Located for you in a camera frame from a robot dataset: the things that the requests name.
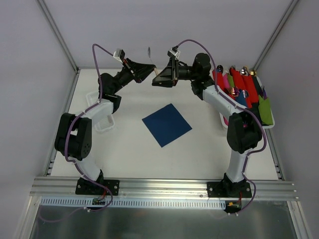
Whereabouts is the pink napkin roll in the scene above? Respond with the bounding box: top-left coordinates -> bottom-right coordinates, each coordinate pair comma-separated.
223,74 -> 230,92

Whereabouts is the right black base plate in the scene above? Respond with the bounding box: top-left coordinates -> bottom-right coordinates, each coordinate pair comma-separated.
206,181 -> 252,199

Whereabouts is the blue paper napkin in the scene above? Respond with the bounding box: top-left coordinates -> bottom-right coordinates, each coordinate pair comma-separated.
142,104 -> 192,147

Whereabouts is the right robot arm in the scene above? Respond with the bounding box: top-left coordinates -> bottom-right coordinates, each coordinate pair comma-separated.
152,51 -> 266,197

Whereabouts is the aluminium rail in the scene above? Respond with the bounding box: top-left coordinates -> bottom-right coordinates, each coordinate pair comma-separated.
29,176 -> 300,201

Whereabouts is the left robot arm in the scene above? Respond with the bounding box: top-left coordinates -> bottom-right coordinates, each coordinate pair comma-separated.
54,58 -> 156,194

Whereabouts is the green napkin roll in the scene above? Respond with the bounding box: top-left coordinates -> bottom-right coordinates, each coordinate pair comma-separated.
258,95 -> 273,125

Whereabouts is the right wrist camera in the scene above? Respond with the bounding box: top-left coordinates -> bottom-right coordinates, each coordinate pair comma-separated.
167,46 -> 180,60

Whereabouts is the small white basket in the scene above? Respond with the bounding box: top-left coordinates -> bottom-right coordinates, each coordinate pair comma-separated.
86,91 -> 115,133

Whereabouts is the white cable duct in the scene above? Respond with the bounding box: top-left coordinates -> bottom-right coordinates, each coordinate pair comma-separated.
40,197 -> 226,210

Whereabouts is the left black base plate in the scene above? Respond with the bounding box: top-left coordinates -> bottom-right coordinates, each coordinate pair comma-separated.
75,178 -> 120,196

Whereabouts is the large white tray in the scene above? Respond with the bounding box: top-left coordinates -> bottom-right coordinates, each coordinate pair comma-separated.
218,68 -> 275,129

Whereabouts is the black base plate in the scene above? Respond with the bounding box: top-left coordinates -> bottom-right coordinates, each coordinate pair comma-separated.
75,178 -> 120,196
206,181 -> 252,199

